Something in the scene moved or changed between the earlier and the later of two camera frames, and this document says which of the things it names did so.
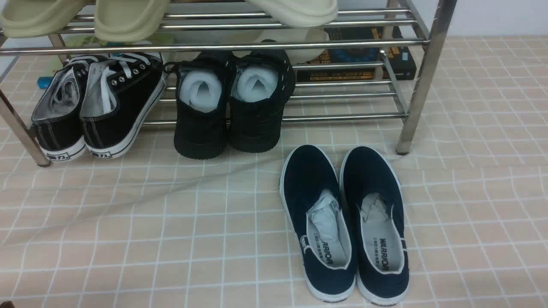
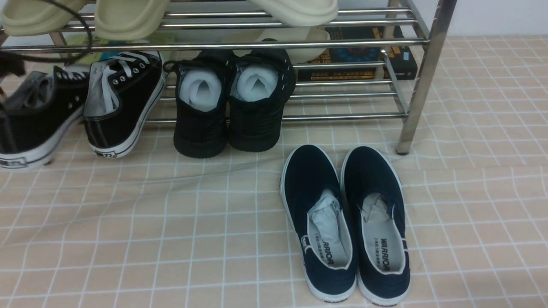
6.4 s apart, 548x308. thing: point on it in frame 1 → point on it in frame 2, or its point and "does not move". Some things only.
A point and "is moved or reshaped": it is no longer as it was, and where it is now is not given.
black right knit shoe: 261,81 does not move
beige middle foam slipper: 123,20 does not move
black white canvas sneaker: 57,121 is moved or reshaped
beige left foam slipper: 34,19 does not move
